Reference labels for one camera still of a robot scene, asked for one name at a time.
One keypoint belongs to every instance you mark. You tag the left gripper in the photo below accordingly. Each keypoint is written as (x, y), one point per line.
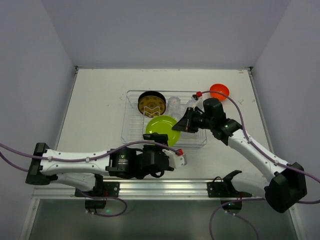
(155, 137)

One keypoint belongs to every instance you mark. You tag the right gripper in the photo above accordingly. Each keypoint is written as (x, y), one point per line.
(191, 120)

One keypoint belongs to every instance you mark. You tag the lime green plate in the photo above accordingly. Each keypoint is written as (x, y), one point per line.
(163, 125)

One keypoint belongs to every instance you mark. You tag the yellow patterned plate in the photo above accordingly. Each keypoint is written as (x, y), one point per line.
(152, 106)

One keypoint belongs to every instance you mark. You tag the black plate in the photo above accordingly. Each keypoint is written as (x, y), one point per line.
(152, 94)

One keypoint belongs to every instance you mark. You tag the orange bowl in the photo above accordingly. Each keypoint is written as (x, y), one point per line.
(219, 91)

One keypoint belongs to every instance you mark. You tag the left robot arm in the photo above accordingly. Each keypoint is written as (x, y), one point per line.
(85, 171)

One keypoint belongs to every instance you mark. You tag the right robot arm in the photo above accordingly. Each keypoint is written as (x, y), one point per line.
(282, 184)

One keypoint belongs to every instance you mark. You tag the clear glass back left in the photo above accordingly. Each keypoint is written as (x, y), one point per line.
(174, 107)

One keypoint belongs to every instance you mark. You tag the clear glass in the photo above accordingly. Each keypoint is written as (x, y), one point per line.
(174, 107)
(193, 103)

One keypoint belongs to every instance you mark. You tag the clear glass back right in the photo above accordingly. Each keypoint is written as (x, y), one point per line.
(193, 103)

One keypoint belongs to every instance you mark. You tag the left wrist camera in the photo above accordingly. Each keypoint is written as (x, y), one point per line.
(175, 160)

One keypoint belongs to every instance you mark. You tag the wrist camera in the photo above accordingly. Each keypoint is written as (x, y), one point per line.
(175, 160)
(198, 95)

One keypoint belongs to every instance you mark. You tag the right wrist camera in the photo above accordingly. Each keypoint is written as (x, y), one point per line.
(198, 95)

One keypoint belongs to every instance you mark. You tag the white wire dish rack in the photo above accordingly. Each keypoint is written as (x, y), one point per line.
(135, 123)

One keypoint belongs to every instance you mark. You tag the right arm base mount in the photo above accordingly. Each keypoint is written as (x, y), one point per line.
(223, 187)

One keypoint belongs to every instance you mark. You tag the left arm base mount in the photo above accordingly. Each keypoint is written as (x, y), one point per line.
(107, 189)

